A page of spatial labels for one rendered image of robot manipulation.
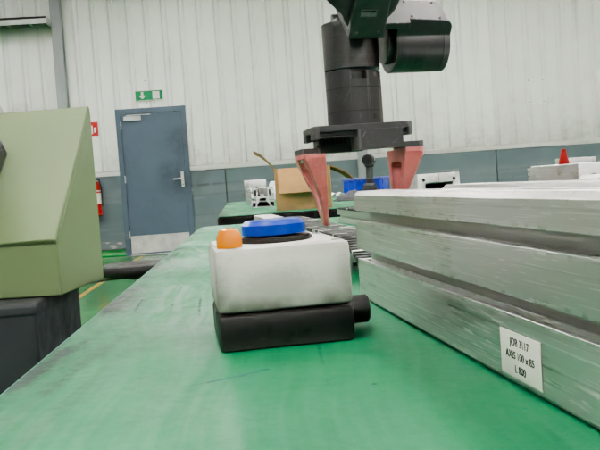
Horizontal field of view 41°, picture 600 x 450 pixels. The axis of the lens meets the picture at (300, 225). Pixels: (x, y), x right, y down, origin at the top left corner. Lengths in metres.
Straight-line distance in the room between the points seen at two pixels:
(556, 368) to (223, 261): 0.21
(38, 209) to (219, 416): 0.55
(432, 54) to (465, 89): 11.32
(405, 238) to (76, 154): 0.49
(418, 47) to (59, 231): 0.41
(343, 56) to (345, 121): 0.06
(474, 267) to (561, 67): 12.31
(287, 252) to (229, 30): 11.43
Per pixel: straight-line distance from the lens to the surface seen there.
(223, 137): 11.71
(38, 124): 0.96
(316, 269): 0.47
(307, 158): 0.79
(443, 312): 0.45
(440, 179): 1.64
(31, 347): 0.81
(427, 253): 0.46
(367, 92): 0.81
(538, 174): 0.76
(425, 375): 0.39
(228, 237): 0.46
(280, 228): 0.48
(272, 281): 0.46
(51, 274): 0.83
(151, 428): 0.34
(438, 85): 12.07
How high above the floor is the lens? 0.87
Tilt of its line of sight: 3 degrees down
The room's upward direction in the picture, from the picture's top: 4 degrees counter-clockwise
